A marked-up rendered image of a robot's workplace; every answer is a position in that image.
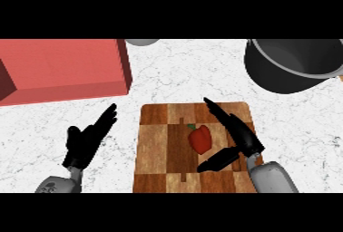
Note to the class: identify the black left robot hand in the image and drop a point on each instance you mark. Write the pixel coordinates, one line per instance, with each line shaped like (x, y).
(88, 142)

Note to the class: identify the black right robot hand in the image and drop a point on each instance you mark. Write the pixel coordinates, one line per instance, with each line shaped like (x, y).
(242, 134)

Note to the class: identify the wooden checkered cutting board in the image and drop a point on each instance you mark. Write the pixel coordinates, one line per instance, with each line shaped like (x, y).
(169, 148)

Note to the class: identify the grey round object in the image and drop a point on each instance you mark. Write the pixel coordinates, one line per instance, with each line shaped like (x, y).
(143, 42)

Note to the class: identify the red bell pepper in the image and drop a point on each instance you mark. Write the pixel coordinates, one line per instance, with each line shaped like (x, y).
(201, 140)

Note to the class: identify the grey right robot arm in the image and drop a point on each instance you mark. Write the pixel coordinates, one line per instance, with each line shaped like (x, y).
(270, 175)

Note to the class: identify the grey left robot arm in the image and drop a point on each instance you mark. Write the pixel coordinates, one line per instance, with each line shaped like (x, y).
(60, 183)

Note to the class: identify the black pot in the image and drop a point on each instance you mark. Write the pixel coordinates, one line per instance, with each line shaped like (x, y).
(291, 65)

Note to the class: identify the orange object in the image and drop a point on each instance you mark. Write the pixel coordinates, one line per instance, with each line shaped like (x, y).
(341, 78)

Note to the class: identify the red box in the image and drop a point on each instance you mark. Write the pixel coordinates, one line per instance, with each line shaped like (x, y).
(59, 71)

